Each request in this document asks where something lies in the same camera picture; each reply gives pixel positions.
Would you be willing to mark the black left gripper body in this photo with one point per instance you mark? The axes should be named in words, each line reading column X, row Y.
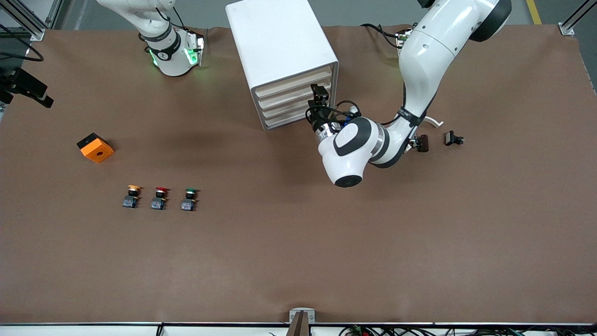
column 319, row 120

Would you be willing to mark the aluminium frame profile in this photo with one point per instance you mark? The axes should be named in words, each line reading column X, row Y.
column 37, row 32
column 566, row 29

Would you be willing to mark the brown post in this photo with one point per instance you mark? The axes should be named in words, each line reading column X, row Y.
column 299, row 326

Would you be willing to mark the orange box with hole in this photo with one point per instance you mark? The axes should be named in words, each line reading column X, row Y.
column 98, row 151

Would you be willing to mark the red push button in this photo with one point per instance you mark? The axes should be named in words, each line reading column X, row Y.
column 159, row 200

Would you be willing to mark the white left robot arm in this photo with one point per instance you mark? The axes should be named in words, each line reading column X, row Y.
column 433, row 56

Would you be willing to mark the green push button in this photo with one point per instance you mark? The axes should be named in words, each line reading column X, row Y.
column 188, row 201

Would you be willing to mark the yellow push button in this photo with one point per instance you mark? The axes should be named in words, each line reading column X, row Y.
column 132, row 196

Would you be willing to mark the white table edge rail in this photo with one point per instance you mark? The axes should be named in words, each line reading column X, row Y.
column 93, row 330

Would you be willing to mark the brown table cover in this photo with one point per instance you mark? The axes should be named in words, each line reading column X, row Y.
column 298, row 242

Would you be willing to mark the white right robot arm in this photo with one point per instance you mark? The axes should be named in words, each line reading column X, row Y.
column 172, row 60

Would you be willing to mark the grey metal bracket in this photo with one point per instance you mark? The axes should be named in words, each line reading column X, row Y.
column 311, row 317

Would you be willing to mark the small black clip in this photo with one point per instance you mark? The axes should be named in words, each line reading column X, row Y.
column 450, row 138

